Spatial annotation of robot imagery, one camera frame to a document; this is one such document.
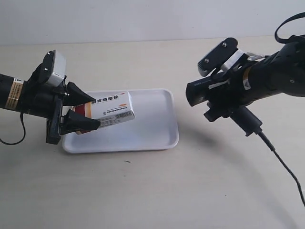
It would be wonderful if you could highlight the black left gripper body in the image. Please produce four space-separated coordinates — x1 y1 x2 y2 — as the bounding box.
22 64 65 144

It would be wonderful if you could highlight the white red medicine box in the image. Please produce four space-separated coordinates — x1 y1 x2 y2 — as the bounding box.
72 91 135 128

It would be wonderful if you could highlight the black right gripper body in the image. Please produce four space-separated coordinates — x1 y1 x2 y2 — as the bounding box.
203 61 250 117

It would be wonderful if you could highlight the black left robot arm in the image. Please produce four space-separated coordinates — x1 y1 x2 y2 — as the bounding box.
0 65 100 145

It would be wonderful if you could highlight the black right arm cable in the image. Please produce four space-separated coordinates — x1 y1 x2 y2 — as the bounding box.
274 13 305 44

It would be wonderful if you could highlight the black handheld barcode scanner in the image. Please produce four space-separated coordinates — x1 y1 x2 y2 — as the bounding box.
185 78 263 136

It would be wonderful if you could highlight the white plastic tray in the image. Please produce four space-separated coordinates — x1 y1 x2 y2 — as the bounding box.
62 89 179 154

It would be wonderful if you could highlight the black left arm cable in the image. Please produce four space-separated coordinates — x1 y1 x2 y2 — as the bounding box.
0 112 26 145

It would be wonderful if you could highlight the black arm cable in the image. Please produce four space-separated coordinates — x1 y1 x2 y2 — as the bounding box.
274 13 305 44
0 112 26 145

